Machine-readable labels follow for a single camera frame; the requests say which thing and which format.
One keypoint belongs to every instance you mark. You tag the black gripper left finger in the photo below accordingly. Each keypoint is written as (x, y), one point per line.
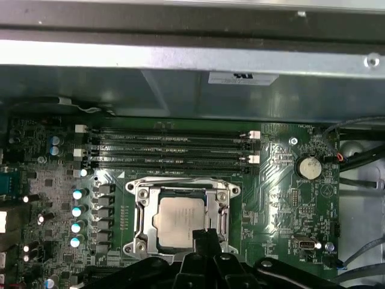
(198, 244)

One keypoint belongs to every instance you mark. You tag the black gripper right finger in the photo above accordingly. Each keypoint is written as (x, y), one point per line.
(231, 271)

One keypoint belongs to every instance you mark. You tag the silver CPU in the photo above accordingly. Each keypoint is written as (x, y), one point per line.
(177, 219)

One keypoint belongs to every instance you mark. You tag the metal socket cover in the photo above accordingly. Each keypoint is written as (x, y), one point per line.
(149, 207)

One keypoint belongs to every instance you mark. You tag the metal locking lever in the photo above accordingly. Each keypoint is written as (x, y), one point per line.
(180, 180)

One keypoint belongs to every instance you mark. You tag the CPU socket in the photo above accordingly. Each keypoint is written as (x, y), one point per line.
(183, 192)

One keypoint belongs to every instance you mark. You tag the black RAM slot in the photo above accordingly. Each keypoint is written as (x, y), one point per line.
(195, 168)
(195, 145)
(195, 133)
(195, 156)

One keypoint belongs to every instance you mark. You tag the green motherboard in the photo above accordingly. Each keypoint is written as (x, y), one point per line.
(270, 195)

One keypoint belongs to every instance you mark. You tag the silver capped capacitor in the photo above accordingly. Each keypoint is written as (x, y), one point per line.
(76, 227)
(79, 194)
(78, 210)
(75, 241)

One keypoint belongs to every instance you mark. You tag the silver coin battery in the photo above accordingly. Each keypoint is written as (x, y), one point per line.
(309, 167)

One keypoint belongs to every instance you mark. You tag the white barcode sticker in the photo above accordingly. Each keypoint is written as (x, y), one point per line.
(240, 79)

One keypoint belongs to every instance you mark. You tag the black PC case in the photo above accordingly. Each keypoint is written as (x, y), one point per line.
(180, 54)

